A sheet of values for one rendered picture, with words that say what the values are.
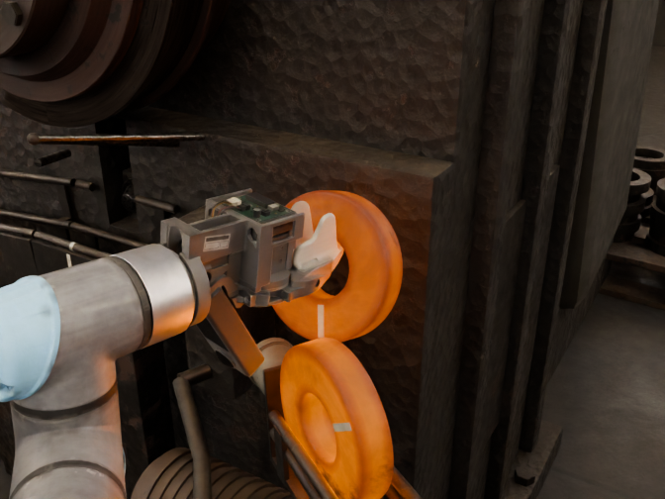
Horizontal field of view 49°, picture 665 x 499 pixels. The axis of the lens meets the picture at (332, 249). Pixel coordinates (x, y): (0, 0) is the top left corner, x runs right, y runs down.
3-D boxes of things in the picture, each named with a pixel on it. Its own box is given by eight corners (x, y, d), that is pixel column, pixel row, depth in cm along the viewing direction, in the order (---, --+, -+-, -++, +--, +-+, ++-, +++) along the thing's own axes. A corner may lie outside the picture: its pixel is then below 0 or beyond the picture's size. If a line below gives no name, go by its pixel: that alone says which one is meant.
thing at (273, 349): (297, 377, 85) (293, 331, 83) (328, 416, 77) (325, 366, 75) (247, 390, 83) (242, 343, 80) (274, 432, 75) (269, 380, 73)
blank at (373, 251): (277, 191, 80) (258, 191, 77) (404, 188, 71) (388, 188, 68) (279, 332, 81) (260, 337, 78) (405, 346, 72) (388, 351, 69)
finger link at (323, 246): (371, 207, 71) (305, 229, 64) (363, 262, 73) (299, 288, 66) (346, 197, 72) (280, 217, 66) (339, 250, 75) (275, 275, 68)
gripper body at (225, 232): (313, 213, 63) (203, 247, 54) (304, 300, 66) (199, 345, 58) (253, 185, 67) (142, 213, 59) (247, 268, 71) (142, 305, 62)
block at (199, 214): (237, 347, 104) (226, 189, 93) (283, 363, 100) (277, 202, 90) (186, 386, 96) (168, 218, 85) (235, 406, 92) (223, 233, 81)
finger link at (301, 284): (343, 266, 68) (276, 293, 62) (341, 280, 69) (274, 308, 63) (307, 248, 71) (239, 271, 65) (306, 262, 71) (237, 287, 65)
